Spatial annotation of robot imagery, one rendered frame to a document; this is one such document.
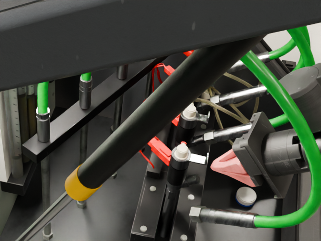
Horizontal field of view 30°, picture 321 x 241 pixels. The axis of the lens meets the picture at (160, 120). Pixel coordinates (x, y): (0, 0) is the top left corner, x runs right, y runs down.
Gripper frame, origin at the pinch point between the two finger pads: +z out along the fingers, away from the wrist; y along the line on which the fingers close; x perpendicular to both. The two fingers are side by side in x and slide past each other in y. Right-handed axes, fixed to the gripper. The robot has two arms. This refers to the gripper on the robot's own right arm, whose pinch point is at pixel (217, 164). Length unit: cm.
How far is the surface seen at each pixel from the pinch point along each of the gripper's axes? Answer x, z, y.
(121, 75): -10.5, 15.9, 13.0
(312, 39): -55, 7, -13
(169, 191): 2.0, 9.3, -2.0
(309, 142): 11.5, -22.3, 9.5
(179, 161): 2.5, 3.4, 3.5
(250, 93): -15.9, 0.2, 0.6
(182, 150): 1.5, 2.5, 4.6
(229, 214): 10.5, -6.6, 0.1
